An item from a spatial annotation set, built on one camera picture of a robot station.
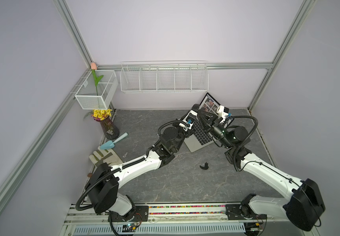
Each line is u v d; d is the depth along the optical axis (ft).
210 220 2.40
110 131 3.21
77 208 1.26
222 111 2.09
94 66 2.94
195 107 2.10
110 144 3.28
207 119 1.98
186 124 1.81
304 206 1.29
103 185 1.37
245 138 1.63
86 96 2.54
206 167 2.93
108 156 3.09
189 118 1.82
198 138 3.35
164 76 3.25
